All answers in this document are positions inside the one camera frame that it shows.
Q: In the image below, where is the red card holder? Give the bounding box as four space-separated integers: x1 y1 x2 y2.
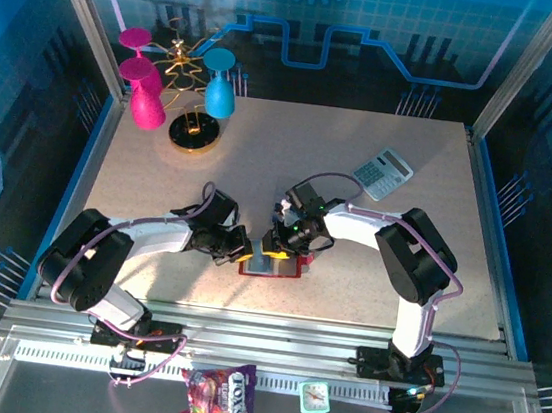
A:
237 246 313 285

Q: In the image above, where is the grey desk calculator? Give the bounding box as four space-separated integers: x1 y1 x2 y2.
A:
347 142 418 206

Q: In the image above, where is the purple candy bag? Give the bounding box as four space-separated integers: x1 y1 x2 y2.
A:
175 354 262 413

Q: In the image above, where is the blue wine glass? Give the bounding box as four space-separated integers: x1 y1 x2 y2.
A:
195 46 243 122

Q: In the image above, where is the small teal alarm clock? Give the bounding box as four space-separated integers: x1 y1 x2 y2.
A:
294 378 335 413

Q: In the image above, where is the pink wine glass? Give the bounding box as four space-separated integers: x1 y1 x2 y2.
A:
111 54 174 132
111 24 171 98

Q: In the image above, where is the small black electronics box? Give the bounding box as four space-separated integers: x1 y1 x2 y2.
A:
387 384 430 413

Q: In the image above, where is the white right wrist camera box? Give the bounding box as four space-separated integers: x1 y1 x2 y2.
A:
273 198 294 227

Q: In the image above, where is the aluminium enclosure frame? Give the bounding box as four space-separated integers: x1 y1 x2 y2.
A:
0 0 552 413

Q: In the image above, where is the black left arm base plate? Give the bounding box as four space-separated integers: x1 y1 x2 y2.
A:
89 312 188 357

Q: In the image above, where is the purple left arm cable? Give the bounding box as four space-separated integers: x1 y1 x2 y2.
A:
37 162 218 398

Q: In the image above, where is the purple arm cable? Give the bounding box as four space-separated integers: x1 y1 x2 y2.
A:
271 167 486 413
37 162 218 398

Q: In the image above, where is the gold wire wine glass rack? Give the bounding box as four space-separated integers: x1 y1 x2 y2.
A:
140 13 237 159

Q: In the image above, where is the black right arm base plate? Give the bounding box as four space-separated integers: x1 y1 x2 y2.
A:
345 342 449 389

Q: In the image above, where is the white slotted cable duct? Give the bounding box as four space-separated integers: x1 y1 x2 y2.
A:
13 341 395 409

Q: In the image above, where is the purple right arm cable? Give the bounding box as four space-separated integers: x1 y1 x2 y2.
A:
271 167 486 413

